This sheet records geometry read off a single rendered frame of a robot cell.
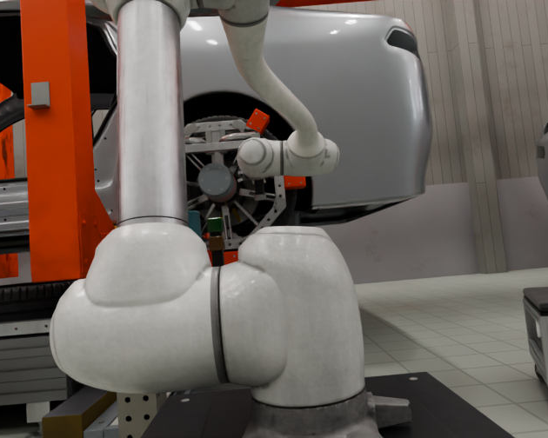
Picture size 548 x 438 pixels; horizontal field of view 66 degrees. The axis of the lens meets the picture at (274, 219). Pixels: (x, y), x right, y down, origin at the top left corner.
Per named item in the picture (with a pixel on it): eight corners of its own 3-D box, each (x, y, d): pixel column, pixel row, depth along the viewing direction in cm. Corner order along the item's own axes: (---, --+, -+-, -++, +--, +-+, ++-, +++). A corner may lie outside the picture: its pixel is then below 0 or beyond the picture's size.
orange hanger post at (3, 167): (20, 276, 425) (10, 41, 444) (8, 277, 406) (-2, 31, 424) (1, 278, 425) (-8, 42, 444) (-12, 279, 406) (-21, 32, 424)
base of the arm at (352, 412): (427, 461, 46) (421, 408, 47) (229, 467, 49) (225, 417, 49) (400, 401, 64) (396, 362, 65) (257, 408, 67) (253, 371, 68)
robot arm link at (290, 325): (384, 401, 50) (363, 214, 51) (227, 418, 49) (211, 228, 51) (352, 364, 66) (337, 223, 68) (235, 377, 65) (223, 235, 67)
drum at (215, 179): (238, 202, 183) (236, 169, 184) (234, 195, 162) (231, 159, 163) (206, 204, 183) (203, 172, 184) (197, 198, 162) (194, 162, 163)
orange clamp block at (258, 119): (259, 138, 186) (270, 121, 187) (259, 133, 178) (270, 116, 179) (245, 130, 186) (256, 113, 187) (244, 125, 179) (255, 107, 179)
